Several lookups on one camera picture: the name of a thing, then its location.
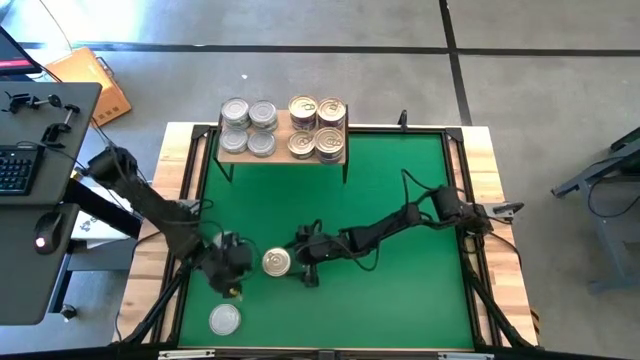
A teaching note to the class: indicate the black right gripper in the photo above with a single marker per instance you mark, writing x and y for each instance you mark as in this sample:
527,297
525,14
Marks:
320,247

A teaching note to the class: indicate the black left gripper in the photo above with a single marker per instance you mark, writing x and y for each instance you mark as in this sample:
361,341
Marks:
227,262

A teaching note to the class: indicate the blue-label can with pull tab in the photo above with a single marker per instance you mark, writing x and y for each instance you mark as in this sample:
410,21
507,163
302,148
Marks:
301,144
303,108
276,261

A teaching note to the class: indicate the blue-label can with gold lid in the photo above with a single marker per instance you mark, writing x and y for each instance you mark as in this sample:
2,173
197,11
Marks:
331,111
303,126
330,161

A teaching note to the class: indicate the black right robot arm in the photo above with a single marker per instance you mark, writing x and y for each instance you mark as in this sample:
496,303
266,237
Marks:
380,230

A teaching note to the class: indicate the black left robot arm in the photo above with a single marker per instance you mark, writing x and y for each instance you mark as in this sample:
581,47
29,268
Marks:
155,210

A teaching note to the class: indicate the wooden shelf with black legs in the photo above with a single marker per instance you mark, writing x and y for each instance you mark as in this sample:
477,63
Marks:
281,150

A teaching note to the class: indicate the yellow label tag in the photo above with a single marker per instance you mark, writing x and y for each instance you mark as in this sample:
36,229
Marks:
233,291

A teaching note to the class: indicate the black diagonal strut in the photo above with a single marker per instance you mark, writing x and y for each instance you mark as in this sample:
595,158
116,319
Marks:
160,302
495,307

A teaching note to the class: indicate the green table mat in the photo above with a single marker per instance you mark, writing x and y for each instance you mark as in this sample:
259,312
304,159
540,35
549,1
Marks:
375,310

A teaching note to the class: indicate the white printed box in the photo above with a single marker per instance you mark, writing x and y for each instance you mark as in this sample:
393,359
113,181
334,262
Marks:
95,230

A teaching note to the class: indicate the black desk support beam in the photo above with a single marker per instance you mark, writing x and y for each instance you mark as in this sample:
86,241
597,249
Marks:
100,212

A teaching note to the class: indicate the black desk caster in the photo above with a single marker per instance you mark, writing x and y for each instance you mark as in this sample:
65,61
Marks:
67,312

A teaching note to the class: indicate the black mouse with light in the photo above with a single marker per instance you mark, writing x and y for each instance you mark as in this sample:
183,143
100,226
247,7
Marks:
47,234

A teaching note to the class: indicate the dark grey desk top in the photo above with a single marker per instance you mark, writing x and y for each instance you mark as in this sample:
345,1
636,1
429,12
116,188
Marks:
20,280
75,150

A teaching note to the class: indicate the black C-clamp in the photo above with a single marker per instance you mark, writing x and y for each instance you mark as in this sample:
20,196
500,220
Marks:
60,127

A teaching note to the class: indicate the black backlit keyboard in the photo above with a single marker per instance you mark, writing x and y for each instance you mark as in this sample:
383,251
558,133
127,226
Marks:
17,170

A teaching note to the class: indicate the orange box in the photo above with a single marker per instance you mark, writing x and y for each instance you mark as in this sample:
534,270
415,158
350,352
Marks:
85,80

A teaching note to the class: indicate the small black clamp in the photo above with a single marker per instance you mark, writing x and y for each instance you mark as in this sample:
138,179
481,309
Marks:
15,102

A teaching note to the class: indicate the black monitor with red screen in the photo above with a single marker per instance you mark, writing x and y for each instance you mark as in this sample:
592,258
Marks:
12,55

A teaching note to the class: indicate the blue-grey metal stand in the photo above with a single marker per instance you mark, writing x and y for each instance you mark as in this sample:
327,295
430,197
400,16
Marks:
612,240

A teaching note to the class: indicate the white metal bracket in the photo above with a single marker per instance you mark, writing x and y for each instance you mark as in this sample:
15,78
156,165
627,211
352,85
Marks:
185,354

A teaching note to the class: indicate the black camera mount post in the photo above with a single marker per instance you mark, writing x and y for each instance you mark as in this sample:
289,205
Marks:
402,120

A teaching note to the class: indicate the black aluminium table frame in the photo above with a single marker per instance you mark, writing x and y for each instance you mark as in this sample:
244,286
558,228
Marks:
452,133

